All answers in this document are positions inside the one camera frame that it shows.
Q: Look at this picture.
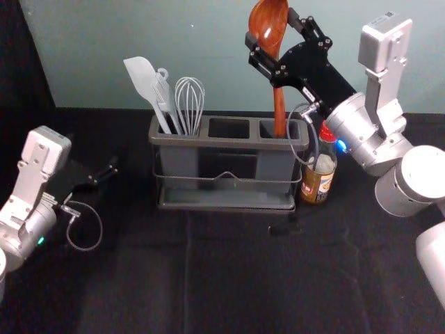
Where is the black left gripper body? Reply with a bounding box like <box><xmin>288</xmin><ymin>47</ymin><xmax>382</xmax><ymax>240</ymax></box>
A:
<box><xmin>51</xmin><ymin>152</ymin><xmax>95</xmax><ymax>196</ymax></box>

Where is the amber bottle with red cap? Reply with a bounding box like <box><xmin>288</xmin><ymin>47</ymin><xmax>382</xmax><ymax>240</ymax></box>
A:
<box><xmin>300</xmin><ymin>121</ymin><xmax>339</xmax><ymax>206</ymax></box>

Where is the grey wire whisk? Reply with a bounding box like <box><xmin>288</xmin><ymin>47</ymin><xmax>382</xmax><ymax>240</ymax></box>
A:
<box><xmin>174</xmin><ymin>77</ymin><xmax>206</xmax><ymax>137</ymax></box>

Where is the grey three-slot utensil rack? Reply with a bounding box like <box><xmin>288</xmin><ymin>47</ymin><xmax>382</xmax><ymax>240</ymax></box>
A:
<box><xmin>148</xmin><ymin>114</ymin><xmax>310</xmax><ymax>212</ymax></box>

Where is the brown wooden spoon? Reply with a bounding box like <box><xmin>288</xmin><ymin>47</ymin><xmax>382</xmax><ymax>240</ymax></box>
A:
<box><xmin>248</xmin><ymin>0</ymin><xmax>291</xmax><ymax>138</ymax></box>

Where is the thin left gripper cable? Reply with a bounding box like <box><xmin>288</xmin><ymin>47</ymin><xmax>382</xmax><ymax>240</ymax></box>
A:
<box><xmin>60</xmin><ymin>200</ymin><xmax>104</xmax><ymax>252</ymax></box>

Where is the dark hanging backdrop cloth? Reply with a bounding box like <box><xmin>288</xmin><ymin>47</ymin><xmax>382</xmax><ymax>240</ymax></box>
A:
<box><xmin>0</xmin><ymin>0</ymin><xmax>57</xmax><ymax>113</ymax></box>

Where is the grey silicone spatula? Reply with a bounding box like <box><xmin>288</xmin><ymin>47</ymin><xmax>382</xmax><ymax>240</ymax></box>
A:
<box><xmin>122</xmin><ymin>56</ymin><xmax>174</xmax><ymax>135</ymax></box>

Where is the thin right gripper cable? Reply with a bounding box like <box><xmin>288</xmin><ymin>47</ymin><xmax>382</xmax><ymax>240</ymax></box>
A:
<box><xmin>286</xmin><ymin>101</ymin><xmax>323</xmax><ymax>166</ymax></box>

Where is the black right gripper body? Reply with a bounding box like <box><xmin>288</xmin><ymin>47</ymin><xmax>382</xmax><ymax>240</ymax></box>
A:
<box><xmin>270</xmin><ymin>38</ymin><xmax>359</xmax><ymax>121</ymax></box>

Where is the thin gripper cable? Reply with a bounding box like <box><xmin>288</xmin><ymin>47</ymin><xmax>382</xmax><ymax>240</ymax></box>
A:
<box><xmin>60</xmin><ymin>200</ymin><xmax>104</xmax><ymax>252</ymax></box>
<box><xmin>286</xmin><ymin>101</ymin><xmax>323</xmax><ymax>166</ymax></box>

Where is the black table cloth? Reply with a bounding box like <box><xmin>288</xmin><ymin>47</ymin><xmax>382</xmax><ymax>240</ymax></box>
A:
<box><xmin>0</xmin><ymin>106</ymin><xmax>445</xmax><ymax>334</ymax></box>

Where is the grey plastic peeler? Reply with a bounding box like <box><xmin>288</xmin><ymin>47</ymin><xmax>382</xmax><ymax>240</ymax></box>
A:
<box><xmin>149</xmin><ymin>67</ymin><xmax>185</xmax><ymax>136</ymax></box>

